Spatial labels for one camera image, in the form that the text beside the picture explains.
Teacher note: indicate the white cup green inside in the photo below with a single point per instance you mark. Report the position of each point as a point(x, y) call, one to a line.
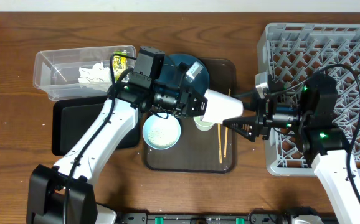
point(202, 125)

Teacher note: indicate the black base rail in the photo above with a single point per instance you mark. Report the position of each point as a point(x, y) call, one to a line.
point(144, 218)

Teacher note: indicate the wooden chopstick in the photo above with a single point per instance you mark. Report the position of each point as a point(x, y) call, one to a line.
point(219, 142)
point(226, 135)

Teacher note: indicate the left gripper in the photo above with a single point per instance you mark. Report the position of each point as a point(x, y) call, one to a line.
point(178, 97)

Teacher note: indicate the brown plastic tray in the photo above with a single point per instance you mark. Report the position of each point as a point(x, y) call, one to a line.
point(197, 151)

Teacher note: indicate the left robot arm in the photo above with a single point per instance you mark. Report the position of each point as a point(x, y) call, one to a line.
point(64, 193)

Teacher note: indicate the white cup pink inside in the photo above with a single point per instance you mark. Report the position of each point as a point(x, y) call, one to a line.
point(220, 107)

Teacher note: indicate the grey dishwasher rack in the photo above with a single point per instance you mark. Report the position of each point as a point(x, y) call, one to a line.
point(290, 52)

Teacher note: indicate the black waste tray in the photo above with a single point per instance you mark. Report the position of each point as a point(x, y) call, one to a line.
point(71, 119)

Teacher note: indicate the white napkin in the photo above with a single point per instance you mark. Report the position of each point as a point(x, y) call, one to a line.
point(98, 73)

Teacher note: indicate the dark blue plate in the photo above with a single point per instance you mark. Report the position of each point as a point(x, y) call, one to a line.
point(170, 73)

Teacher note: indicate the yellow green snack wrapper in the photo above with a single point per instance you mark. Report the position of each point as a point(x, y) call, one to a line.
point(119, 65)

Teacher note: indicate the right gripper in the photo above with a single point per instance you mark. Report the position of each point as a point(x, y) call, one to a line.
point(264, 114)

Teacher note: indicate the light blue bowl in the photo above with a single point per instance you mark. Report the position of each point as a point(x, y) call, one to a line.
point(161, 131)

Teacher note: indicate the clear plastic bin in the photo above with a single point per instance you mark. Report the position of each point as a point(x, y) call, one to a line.
point(57, 71)

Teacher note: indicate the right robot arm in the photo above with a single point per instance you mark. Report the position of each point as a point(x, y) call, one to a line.
point(322, 142)

